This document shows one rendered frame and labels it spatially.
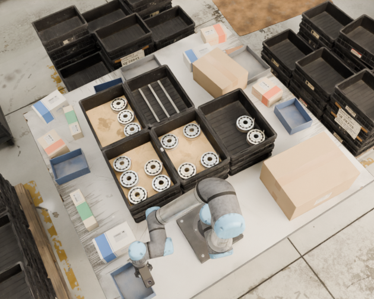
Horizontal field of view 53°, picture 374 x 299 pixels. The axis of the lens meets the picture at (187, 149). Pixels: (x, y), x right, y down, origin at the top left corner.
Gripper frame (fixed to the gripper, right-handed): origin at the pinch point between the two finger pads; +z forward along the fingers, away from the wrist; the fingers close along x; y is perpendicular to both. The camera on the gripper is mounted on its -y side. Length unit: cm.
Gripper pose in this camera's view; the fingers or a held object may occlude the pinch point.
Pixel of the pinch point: (145, 275)
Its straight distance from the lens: 199.0
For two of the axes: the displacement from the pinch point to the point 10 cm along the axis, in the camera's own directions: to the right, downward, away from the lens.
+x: -8.7, 4.0, -2.8
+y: -4.9, -7.3, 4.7
